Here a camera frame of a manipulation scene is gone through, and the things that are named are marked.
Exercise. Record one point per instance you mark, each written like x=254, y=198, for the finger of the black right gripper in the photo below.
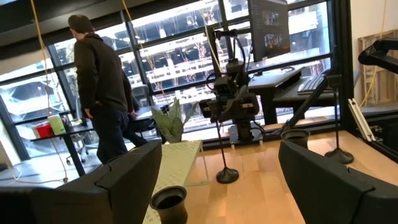
x=224, y=110
x=240, y=101

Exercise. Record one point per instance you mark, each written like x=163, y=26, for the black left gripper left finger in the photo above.
x=77, y=202

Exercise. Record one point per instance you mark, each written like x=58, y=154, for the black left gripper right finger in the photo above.
x=335, y=199

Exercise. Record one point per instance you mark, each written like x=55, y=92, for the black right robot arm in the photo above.
x=231, y=67

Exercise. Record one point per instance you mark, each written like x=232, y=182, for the black standing desk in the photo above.
x=273, y=81

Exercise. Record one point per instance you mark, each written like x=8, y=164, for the black keyboard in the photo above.
x=311, y=84

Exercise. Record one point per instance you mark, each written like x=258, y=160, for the green perforated metal shelf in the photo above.
x=177, y=161

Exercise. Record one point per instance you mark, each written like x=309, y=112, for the black office desk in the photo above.
x=63, y=132

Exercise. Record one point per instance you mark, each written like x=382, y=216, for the black computer monitor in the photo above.
x=269, y=29

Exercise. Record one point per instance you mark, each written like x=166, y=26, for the red container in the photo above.
x=43, y=130

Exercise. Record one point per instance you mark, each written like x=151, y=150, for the green container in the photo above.
x=57, y=124

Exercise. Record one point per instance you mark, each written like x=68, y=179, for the person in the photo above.
x=102, y=90

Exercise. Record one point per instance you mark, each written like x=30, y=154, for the wooden pallet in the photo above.
x=385, y=84

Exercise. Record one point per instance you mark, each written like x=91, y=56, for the silver aluminium bracket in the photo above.
x=360, y=119

